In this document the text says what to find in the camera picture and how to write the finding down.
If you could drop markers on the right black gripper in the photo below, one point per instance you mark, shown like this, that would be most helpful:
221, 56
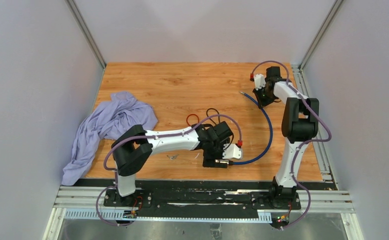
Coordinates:
264, 103

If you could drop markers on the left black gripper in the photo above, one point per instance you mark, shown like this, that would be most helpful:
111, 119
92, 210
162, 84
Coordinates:
209, 161

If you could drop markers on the blue cable lock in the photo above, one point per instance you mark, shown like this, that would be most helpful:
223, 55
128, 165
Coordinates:
257, 132

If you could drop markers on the black cable lock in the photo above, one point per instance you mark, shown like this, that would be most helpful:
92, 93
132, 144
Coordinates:
215, 112

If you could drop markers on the red cable lock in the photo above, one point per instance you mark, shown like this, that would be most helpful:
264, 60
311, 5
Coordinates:
190, 117

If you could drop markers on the brass padlock keys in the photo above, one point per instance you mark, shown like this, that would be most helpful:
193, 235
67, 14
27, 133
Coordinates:
173, 157

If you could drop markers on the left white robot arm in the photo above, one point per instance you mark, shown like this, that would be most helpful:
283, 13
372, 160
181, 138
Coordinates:
132, 150

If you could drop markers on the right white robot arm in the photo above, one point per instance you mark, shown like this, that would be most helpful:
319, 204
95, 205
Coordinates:
298, 127

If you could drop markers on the lavender cloth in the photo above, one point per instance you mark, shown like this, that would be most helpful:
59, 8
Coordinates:
110, 120

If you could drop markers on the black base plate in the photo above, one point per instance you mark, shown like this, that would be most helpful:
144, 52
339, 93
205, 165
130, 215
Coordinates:
201, 199

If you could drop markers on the aluminium frame rails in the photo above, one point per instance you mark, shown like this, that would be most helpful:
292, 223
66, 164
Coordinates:
322, 201

